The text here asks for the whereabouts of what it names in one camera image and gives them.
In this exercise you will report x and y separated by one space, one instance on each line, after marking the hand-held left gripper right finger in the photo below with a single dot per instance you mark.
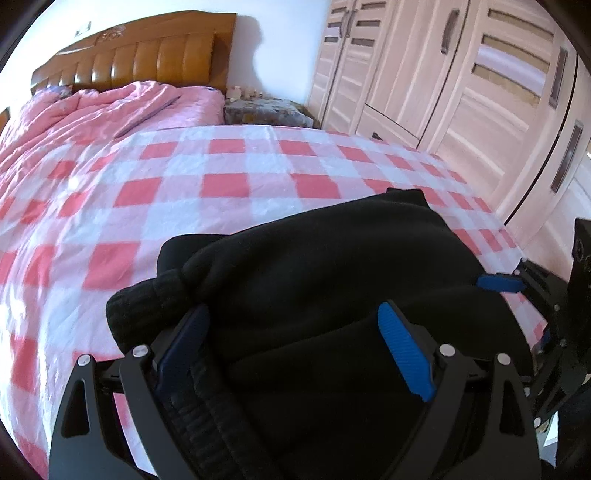
401 346

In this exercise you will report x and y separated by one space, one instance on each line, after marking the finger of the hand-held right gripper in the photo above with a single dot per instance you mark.
501 283
549 374

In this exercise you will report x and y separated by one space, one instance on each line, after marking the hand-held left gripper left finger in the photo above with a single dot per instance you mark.
184 346

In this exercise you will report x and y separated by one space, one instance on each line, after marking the black pants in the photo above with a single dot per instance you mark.
323 277

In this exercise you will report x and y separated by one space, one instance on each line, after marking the pink checked bed sheet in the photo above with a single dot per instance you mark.
184 194

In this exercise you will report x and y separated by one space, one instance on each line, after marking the light wooden wardrobe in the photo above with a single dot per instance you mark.
438 92

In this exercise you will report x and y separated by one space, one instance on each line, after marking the pink quilt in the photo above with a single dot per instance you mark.
115 110

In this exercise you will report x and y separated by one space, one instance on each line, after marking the nightstand with floral cloth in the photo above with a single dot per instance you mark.
268 113

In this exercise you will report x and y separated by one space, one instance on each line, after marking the patterned pillow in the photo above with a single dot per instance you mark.
60 91

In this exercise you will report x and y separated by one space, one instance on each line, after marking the wooden nightstand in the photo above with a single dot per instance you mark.
4 120

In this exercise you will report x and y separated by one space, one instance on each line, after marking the wooden padded headboard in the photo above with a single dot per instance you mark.
138 60

